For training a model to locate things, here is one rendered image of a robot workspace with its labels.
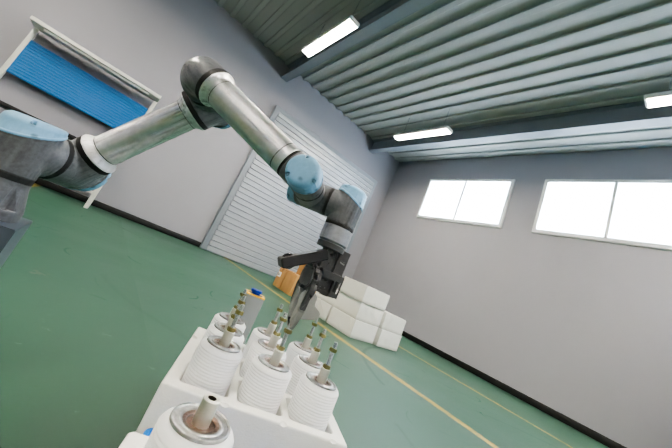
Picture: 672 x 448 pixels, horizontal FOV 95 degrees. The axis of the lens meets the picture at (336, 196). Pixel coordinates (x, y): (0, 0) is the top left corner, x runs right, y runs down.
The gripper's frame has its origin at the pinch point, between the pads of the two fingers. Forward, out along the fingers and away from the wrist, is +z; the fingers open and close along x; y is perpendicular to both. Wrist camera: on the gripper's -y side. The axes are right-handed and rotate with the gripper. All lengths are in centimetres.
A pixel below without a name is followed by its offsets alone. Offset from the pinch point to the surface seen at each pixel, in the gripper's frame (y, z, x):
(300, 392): 7.6, 12.2, -3.7
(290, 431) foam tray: 5.8, 17.3, -9.0
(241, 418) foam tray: -4.0, 17.9, -7.0
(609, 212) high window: 462, -254, 169
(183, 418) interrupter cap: -19.1, 9.1, -27.5
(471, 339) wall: 436, -11, 306
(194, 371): -14.8, 14.7, -0.5
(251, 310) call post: 1.5, 7.9, 37.8
